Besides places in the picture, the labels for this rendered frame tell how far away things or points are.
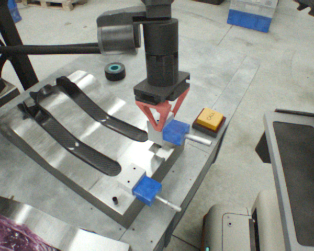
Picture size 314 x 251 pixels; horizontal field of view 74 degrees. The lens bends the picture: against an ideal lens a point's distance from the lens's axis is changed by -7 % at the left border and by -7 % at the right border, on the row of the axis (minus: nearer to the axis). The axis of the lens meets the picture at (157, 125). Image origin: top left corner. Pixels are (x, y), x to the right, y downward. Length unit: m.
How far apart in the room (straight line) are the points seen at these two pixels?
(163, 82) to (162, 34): 0.08
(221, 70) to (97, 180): 0.67
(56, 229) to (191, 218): 1.01
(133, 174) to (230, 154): 1.28
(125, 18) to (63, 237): 0.41
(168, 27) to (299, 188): 0.29
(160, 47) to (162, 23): 0.04
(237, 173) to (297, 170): 1.25
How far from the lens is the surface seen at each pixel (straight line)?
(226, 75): 0.93
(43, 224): 0.49
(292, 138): 0.40
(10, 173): 0.70
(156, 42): 0.36
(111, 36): 0.37
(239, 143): 1.76
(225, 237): 1.10
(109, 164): 0.51
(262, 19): 3.53
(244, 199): 1.52
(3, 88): 1.04
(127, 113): 0.60
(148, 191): 0.44
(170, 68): 0.38
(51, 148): 0.56
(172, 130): 0.44
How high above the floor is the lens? 1.30
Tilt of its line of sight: 47 degrees down
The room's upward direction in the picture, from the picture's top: straight up
